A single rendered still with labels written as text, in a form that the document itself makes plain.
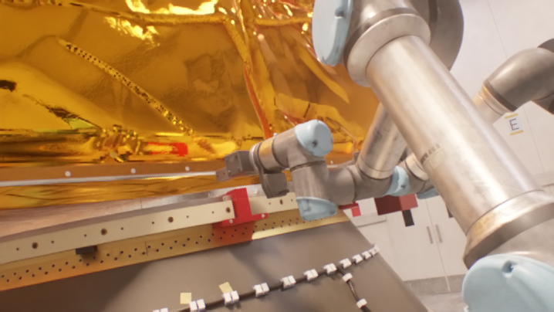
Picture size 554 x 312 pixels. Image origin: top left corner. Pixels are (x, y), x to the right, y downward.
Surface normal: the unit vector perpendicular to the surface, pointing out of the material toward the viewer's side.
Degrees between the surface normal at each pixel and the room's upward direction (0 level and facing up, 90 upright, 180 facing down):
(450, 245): 90
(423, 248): 90
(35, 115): 93
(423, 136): 82
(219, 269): 62
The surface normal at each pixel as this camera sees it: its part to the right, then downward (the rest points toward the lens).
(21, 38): 0.65, -0.35
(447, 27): 0.48, 0.46
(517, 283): -0.90, 0.25
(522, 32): -0.69, 0.00
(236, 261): 0.33, -0.69
